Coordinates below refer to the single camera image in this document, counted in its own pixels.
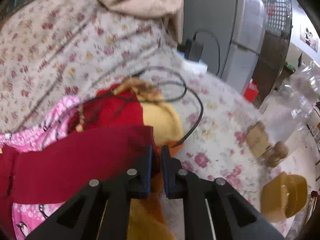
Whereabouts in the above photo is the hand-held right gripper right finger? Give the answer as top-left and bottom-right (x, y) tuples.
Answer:
(161, 145), (285, 240)

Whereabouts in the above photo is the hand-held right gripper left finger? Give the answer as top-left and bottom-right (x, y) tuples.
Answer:
(25, 145), (153, 240)

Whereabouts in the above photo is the dark red small garment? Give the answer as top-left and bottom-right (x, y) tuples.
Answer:
(0, 125), (157, 233)

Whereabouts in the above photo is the yellow plush bear red shirt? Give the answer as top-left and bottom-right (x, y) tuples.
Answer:
(67, 77), (185, 240)

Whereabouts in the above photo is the tan wooden block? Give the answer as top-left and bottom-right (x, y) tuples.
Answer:
(246, 121), (270, 159)

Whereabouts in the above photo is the round tan wooden piece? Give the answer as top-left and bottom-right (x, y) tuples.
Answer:
(266, 141), (289, 168)

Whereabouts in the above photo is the small red box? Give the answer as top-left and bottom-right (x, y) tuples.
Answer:
(244, 80), (259, 102)

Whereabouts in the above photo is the pink penguin print blanket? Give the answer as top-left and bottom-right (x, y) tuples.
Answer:
(0, 95), (84, 240)

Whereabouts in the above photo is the black power adapter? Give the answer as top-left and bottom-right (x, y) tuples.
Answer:
(185, 39), (204, 60)

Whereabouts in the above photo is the clear plastic bottle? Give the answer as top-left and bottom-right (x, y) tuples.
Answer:
(260, 67), (320, 160)

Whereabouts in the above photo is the floral bed sheet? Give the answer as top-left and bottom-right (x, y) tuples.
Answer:
(0, 0), (310, 240)

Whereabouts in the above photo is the grey appliance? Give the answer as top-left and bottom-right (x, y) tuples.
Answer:
(182, 0), (265, 94)

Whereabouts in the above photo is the electric fan with grill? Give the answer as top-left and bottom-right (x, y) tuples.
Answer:
(255, 0), (293, 101)

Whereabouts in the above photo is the long black cable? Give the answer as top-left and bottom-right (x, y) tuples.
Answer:
(37, 66), (204, 147)

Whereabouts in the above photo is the thin black adapter cable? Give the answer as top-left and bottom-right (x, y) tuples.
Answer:
(192, 31), (221, 77)

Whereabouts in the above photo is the wall photo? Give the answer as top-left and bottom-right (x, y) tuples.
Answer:
(300, 26), (320, 53)

